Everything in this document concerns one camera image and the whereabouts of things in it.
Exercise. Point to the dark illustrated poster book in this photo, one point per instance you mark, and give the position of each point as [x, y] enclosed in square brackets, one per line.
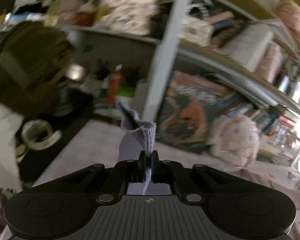
[190, 105]

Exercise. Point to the purple and brown knit sweater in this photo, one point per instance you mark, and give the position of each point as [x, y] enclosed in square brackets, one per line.
[138, 142]

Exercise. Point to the pink plush bunny toy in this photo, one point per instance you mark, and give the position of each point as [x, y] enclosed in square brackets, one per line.
[234, 140]

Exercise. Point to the row of shelved books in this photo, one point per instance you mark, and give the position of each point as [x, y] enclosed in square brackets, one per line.
[277, 128]

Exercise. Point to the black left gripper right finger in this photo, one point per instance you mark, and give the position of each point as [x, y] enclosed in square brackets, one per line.
[180, 180]

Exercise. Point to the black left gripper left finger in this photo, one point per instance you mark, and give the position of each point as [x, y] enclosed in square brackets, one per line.
[116, 180]

